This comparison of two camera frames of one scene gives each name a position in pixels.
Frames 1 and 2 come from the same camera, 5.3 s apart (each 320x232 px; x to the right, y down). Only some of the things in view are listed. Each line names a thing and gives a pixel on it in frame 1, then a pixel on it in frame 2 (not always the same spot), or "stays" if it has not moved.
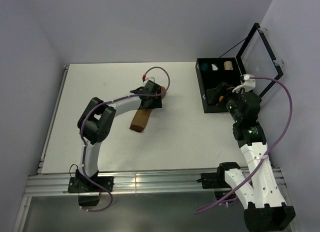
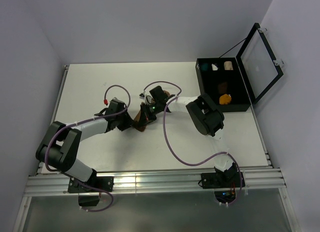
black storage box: x=211 y=71 stays
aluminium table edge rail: x=44 y=153 stays
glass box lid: x=256 y=57 stays
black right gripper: x=213 y=93 to x=146 y=118
